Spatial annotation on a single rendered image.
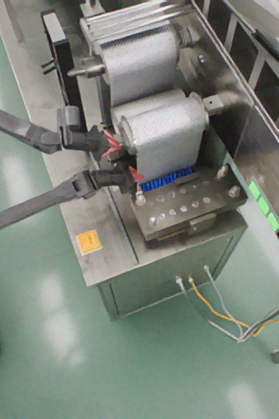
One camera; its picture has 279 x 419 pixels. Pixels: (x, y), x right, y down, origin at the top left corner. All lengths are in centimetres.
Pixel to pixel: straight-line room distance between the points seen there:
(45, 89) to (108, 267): 91
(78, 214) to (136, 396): 112
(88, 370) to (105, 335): 20
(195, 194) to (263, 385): 127
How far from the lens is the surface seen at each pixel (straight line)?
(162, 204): 146
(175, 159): 146
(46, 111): 191
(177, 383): 235
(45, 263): 253
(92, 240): 153
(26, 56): 216
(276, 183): 124
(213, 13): 140
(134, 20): 141
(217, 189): 152
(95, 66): 140
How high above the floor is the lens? 235
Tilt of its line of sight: 65 degrees down
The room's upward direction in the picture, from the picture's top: 2 degrees counter-clockwise
